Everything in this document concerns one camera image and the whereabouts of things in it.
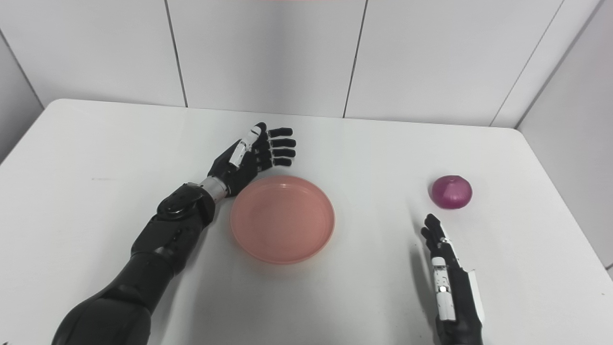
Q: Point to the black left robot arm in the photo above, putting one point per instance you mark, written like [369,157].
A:
[148,258]

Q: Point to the purple red onion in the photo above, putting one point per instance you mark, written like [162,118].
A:
[451,191]

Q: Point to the pink round plate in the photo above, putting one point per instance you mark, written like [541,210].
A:
[282,218]

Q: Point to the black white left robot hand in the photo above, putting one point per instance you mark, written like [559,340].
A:
[239,165]

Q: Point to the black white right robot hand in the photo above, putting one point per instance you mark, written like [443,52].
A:
[455,297]

